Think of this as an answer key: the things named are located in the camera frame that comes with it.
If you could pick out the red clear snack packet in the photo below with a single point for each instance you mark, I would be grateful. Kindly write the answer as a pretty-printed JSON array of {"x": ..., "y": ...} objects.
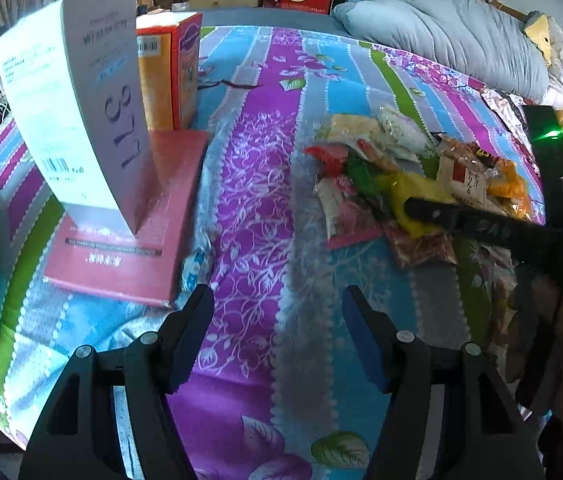
[{"x": 421, "y": 250}]

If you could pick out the light blue duvet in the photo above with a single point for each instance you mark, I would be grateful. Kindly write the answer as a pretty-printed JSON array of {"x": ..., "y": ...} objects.
[{"x": 441, "y": 35}]

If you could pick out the person's right hand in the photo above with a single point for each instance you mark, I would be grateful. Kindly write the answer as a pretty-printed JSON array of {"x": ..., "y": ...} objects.
[{"x": 526, "y": 320}]

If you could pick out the blue white snack packet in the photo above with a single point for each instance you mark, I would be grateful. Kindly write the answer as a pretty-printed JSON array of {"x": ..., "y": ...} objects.
[{"x": 196, "y": 270}]

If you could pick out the red hardcover book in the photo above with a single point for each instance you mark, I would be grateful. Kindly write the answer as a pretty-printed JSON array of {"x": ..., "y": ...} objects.
[{"x": 126, "y": 250}]

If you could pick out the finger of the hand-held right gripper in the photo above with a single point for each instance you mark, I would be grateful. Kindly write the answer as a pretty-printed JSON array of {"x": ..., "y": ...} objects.
[{"x": 471, "y": 225}]

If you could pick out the small red snack packet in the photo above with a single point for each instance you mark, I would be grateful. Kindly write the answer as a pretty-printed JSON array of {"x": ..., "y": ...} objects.
[{"x": 324, "y": 157}]

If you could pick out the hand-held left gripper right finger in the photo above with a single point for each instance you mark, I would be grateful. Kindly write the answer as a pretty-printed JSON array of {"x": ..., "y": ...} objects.
[{"x": 366, "y": 345}]

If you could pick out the white brown-label snack packet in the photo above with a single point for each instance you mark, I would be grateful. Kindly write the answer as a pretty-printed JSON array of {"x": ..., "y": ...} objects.
[{"x": 464, "y": 180}]

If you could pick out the pink snack packet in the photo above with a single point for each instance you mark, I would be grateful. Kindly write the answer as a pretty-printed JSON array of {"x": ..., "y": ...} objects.
[{"x": 354, "y": 220}]

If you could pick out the green snack packet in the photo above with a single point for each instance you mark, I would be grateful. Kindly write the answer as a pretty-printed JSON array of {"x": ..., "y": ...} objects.
[{"x": 364, "y": 177}]

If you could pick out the yellow snack packet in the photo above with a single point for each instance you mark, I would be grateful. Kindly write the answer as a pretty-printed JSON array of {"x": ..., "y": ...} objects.
[{"x": 411, "y": 187}]

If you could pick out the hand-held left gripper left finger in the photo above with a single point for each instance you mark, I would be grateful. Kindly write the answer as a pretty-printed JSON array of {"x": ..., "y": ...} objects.
[{"x": 191, "y": 330}]

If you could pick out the tall white carton box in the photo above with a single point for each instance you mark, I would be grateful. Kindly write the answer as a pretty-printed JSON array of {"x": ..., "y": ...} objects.
[{"x": 76, "y": 100}]

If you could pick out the clear peanut brittle packet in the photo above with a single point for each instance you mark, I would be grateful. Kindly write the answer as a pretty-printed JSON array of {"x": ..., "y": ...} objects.
[{"x": 351, "y": 135}]

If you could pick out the long orange snack packet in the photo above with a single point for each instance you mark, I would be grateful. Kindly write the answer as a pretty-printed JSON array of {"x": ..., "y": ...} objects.
[{"x": 509, "y": 185}]

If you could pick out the yellow plush pillow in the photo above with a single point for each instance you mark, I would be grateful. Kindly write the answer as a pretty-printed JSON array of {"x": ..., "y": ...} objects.
[{"x": 539, "y": 35}]

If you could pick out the white puffed snack packet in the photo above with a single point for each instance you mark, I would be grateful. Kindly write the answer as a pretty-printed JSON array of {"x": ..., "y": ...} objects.
[{"x": 404, "y": 130}]

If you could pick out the orange carton box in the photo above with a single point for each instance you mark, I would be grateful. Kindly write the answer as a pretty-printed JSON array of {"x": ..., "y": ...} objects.
[{"x": 166, "y": 70}]

